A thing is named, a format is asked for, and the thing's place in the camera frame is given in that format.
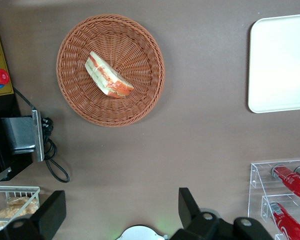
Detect yellow control box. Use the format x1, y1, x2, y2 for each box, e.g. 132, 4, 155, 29
0, 7, 15, 98

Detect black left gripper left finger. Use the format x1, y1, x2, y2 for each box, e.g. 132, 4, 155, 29
0, 190, 67, 240

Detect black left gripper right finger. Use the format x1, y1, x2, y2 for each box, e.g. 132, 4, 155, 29
169, 187, 273, 240

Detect red cola bottle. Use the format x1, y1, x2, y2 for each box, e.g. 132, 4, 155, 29
271, 166, 300, 201
266, 201, 300, 240

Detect black countertop appliance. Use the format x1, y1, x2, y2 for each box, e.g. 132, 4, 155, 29
0, 94, 34, 182

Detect black power cable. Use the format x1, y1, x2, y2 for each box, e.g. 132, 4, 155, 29
13, 86, 71, 184

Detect white wire basket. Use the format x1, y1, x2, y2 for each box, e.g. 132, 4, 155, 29
0, 185, 41, 229

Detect clear acrylic bottle rack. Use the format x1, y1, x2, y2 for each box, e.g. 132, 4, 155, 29
247, 158, 300, 240

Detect round brown wicker basket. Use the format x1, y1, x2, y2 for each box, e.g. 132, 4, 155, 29
55, 13, 166, 128

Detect rice cracker snack pack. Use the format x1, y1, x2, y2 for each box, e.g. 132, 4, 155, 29
0, 206, 28, 219
4, 196, 40, 216

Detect triangle sandwich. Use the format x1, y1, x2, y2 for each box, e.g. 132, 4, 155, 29
84, 50, 135, 99

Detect cream plastic tray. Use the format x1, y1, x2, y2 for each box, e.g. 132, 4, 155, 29
247, 12, 300, 114

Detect grey metal bar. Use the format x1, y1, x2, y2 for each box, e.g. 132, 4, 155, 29
0, 167, 13, 187

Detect red emergency stop button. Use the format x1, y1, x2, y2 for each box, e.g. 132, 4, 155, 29
0, 65, 11, 90

